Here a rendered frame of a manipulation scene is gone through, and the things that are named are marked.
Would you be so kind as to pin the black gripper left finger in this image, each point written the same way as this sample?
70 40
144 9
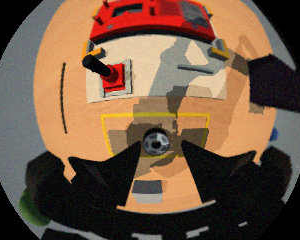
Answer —
116 173

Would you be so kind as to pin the yellow tape outline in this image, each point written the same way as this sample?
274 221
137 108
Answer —
140 114

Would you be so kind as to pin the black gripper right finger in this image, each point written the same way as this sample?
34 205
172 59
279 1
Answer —
210 171

